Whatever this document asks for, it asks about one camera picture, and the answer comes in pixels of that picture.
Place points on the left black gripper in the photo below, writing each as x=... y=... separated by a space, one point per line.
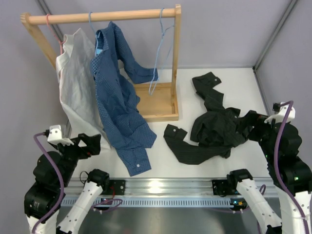
x=93 y=143

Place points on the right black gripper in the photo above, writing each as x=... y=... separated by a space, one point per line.
x=253 y=119

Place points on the black pinstriped shirt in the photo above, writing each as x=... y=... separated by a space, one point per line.
x=215 y=131

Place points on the light blue wire hanger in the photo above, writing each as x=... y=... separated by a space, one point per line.
x=155 y=79

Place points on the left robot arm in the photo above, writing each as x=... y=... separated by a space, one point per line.
x=53 y=173

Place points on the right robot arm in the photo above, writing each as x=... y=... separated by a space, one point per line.
x=291 y=176

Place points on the blue checkered shirt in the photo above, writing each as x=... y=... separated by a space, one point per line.
x=116 y=72

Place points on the white shirt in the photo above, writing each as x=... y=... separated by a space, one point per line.
x=77 y=91

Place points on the blue hanger under blue shirt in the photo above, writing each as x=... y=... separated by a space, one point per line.
x=93 y=29

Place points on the wooden clothes rack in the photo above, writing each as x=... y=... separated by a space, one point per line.
x=160 y=106

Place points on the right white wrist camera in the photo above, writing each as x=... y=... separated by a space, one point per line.
x=280 y=110

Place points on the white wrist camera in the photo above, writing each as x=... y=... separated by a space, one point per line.
x=280 y=110
x=57 y=135

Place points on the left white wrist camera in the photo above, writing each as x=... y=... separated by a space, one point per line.
x=57 y=135

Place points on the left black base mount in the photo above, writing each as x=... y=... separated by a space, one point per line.
x=116 y=187

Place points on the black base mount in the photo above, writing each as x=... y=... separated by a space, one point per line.
x=116 y=187
x=223 y=187

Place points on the slotted grey cable duct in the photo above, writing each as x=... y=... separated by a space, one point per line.
x=168 y=202

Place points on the aluminium mounting rail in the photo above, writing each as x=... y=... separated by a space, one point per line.
x=168 y=187

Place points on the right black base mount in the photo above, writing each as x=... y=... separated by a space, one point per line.
x=223 y=187

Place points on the pink wire hanger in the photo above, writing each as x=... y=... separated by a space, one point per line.
x=61 y=42

